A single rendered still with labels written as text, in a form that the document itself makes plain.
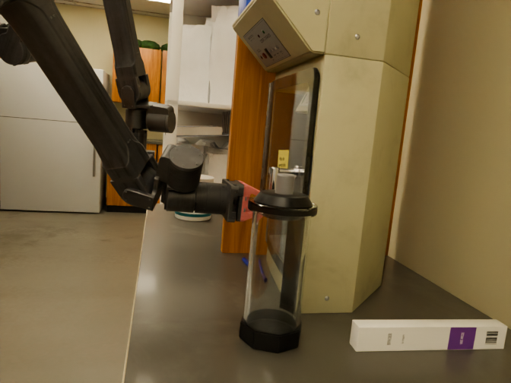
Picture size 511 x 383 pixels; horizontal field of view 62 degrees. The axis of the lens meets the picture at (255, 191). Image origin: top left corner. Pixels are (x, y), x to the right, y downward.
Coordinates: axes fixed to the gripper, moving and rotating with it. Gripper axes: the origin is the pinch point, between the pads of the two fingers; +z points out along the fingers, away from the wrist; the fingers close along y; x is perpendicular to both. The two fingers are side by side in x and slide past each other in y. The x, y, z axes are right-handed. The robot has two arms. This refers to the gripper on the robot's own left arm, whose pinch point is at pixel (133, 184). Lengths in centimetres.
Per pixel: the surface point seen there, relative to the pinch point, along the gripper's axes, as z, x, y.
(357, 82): -27, -46, 39
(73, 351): 110, 111, -32
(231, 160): -8.8, -8.9, 24.4
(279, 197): -8, -58, 23
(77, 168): 51, 443, -89
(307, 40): -33, -46, 29
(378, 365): 16, -63, 40
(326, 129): -19, -46, 34
